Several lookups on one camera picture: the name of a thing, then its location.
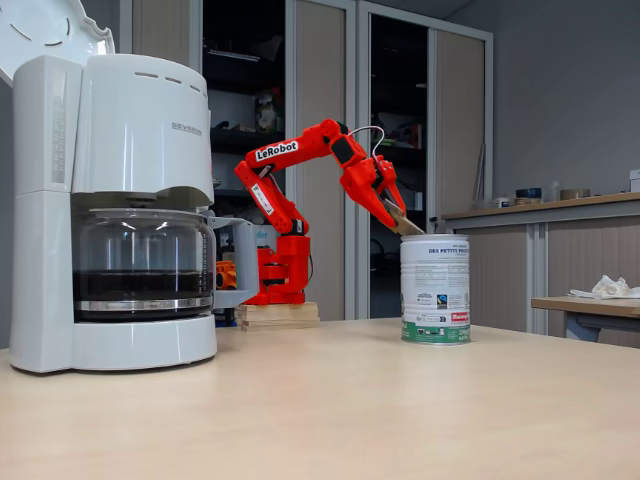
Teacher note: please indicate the wooden base block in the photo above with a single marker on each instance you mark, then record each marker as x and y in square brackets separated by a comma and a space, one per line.
[280, 317]

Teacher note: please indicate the small side table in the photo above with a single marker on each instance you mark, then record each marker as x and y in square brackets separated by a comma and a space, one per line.
[590, 306]

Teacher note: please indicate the dark blue bowl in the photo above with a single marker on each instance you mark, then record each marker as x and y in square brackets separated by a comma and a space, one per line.
[529, 193]

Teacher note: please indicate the white crumpled cloth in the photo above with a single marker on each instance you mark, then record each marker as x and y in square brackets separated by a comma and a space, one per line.
[607, 287]

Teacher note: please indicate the colourful printed box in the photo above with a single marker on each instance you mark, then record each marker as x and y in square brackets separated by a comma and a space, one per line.
[270, 112]

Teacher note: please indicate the white green coffee tin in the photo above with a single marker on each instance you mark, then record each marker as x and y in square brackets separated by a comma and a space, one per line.
[435, 285]

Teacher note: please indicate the tall grey cabinet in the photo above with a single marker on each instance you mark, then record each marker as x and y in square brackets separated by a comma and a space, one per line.
[460, 125]
[320, 75]

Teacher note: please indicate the small white carton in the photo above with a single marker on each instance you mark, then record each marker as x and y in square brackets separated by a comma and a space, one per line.
[635, 181]

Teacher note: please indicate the clear glass jar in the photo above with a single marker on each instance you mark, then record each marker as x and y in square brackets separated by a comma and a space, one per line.
[555, 192]

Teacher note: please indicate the orange clamp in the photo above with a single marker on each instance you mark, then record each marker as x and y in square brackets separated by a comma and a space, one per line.
[226, 275]

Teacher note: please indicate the white drip coffee maker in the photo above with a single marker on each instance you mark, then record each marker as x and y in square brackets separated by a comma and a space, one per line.
[140, 130]

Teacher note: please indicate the red robot arm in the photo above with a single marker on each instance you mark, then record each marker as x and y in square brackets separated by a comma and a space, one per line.
[280, 200]

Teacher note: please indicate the low sideboard wooden top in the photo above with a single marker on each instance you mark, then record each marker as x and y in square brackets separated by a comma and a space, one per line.
[575, 240]

